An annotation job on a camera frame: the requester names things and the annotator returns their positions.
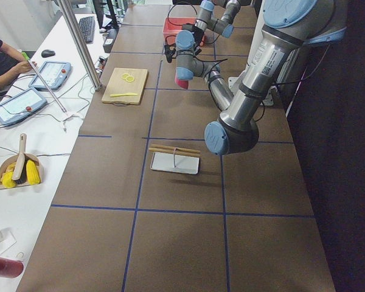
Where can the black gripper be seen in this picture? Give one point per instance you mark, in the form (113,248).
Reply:
(199,33)

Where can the pink grey cleaning cloth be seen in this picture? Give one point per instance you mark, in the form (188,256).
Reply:
(184,84)

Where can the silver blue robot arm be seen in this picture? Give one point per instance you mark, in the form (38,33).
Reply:
(216,16)
(287,26)

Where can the pink plastic bin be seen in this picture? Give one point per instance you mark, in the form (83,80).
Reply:
(173,26)

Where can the bamboo cutting board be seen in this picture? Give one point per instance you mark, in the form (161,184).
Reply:
(117,85)

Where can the yellow plastic knife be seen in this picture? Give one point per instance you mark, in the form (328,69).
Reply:
(123,94)

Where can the black monitor stand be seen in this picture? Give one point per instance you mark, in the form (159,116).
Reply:
(105,9)

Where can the black computer keyboard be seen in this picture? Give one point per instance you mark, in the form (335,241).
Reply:
(87,28)

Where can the inner wooden rack rod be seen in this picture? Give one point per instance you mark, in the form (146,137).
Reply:
(177,148)

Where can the wooden rack rod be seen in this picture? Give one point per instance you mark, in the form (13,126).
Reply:
(175,152)
(177,148)

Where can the outer wooden rack rod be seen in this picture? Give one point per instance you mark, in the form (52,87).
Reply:
(175,152)

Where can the white towel rack tray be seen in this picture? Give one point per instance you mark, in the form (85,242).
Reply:
(174,163)

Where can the far blue teach pendant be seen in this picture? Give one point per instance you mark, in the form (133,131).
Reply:
(54,73)

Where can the blue teach pendant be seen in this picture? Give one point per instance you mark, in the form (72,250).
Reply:
(21,106)
(54,73)

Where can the black computer mouse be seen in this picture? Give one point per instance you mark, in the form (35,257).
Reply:
(47,53)

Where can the silver metal rod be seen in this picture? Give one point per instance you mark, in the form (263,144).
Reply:
(47,86)

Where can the near blue teach pendant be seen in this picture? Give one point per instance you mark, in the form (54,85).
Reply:
(21,106)

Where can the seated person in black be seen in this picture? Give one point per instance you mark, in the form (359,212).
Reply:
(12,64)

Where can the yellow cloth in dustpan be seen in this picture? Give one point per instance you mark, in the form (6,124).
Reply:
(30,174)

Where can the brown dustpan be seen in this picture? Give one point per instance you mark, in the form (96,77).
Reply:
(13,159)

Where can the beige hand brush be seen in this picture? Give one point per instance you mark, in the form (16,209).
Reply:
(19,173)

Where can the red cylinder bottle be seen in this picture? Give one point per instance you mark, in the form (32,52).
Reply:
(10,268)

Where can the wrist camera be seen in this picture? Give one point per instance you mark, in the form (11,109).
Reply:
(169,52)

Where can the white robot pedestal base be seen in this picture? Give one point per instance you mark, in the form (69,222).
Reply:
(234,84)

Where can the aluminium frame post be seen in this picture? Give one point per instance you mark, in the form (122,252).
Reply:
(71,21)

